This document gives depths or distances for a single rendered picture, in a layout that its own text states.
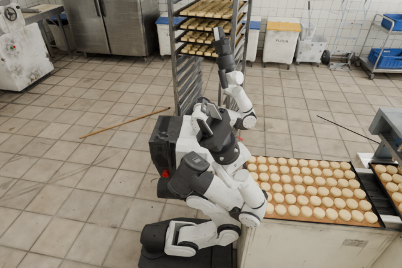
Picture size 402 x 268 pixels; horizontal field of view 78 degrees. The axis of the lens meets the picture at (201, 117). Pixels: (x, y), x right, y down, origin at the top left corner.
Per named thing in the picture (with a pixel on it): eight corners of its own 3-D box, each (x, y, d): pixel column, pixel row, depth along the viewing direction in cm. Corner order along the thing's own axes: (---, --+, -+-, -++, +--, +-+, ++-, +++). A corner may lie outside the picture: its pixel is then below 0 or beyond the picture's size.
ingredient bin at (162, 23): (158, 61, 479) (154, 20, 434) (167, 49, 530) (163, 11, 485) (186, 63, 473) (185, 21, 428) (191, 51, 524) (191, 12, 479)
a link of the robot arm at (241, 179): (216, 170, 76) (235, 197, 82) (238, 151, 77) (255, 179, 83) (207, 160, 82) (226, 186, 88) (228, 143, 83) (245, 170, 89)
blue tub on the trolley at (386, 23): (397, 24, 404) (402, 14, 395) (411, 31, 372) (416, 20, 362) (377, 23, 407) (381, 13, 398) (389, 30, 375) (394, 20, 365)
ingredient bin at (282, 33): (260, 69, 453) (267, 25, 408) (261, 55, 503) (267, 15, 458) (291, 71, 443) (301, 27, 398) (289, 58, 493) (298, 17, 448)
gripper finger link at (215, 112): (204, 103, 64) (212, 117, 69) (215, 105, 62) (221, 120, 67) (207, 98, 65) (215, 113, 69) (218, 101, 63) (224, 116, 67)
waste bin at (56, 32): (87, 43, 558) (79, 12, 520) (73, 52, 516) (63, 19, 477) (66, 42, 566) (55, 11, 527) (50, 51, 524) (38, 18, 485)
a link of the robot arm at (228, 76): (241, 59, 124) (246, 81, 127) (224, 61, 132) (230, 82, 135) (227, 65, 117) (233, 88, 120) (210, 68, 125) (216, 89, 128)
